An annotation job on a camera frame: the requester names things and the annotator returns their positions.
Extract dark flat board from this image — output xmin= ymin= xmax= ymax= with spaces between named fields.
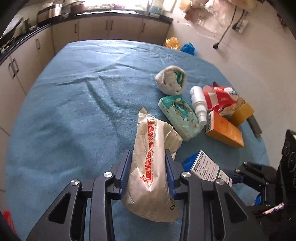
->
xmin=247 ymin=114 xmax=262 ymax=138

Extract crumpled white green bag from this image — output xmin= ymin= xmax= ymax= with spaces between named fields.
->
xmin=154 ymin=65 xmax=187 ymax=95

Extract red white torn carton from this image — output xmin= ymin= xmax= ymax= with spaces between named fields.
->
xmin=203 ymin=85 xmax=239 ymax=113

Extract black hanging cable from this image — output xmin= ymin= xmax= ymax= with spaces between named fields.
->
xmin=213 ymin=5 xmax=238 ymax=50

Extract white blue medicine box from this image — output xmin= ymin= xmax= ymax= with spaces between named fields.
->
xmin=182 ymin=150 xmax=233 ymax=187

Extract orange cardboard box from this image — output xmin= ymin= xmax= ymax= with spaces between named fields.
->
xmin=205 ymin=111 xmax=244 ymax=149

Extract white plastic bottle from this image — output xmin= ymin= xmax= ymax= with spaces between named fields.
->
xmin=190 ymin=86 xmax=207 ymax=126

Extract blue plastic bag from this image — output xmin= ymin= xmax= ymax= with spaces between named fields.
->
xmin=180 ymin=43 xmax=195 ymax=55

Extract green tissue pack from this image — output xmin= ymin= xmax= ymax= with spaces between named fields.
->
xmin=158 ymin=95 xmax=203 ymax=141

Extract yellow plastic bag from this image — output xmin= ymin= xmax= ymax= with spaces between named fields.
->
xmin=165 ymin=37 xmax=181 ymax=51

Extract blue table cloth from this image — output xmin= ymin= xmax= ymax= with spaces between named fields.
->
xmin=4 ymin=39 xmax=270 ymax=241

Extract white red-printed paper bag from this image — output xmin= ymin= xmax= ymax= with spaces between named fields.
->
xmin=121 ymin=108 xmax=183 ymax=223

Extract beige kitchen base cabinets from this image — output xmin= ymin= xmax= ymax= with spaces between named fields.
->
xmin=0 ymin=15 xmax=173 ymax=193

